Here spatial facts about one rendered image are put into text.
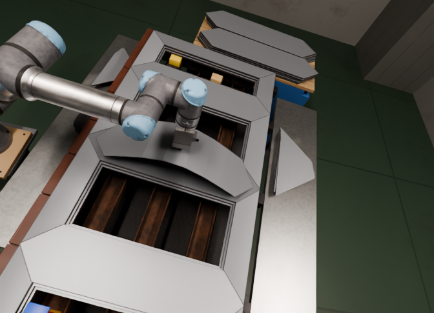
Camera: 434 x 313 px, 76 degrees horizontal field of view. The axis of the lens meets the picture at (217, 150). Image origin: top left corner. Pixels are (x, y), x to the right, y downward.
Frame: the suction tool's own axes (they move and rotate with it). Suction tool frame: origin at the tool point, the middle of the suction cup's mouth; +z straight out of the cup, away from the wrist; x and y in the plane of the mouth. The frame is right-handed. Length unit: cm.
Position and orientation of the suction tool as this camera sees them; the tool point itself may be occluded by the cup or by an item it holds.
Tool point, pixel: (180, 146)
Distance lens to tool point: 104.7
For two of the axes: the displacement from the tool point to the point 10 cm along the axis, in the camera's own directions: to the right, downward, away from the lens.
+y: 0.8, -8.3, 5.5
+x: -9.7, -2.0, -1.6
